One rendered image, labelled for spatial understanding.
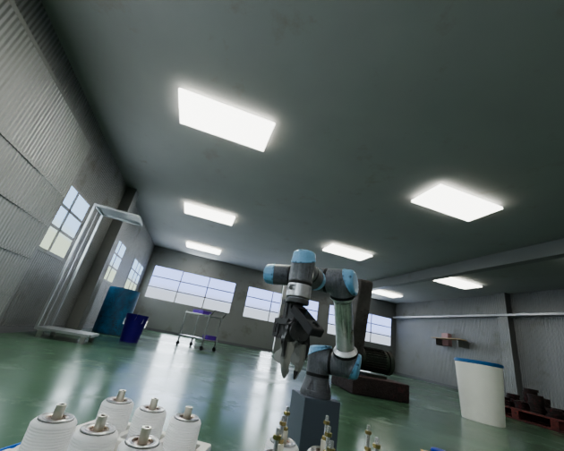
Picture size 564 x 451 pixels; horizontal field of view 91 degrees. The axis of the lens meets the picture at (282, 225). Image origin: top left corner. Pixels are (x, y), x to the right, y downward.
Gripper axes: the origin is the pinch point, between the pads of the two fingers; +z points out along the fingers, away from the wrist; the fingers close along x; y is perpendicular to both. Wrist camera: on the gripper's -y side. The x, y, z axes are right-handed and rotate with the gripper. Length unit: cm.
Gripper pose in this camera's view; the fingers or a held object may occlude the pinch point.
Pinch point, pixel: (291, 373)
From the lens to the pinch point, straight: 85.2
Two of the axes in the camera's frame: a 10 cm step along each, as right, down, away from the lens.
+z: -1.7, 9.1, -3.8
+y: -6.2, 2.0, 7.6
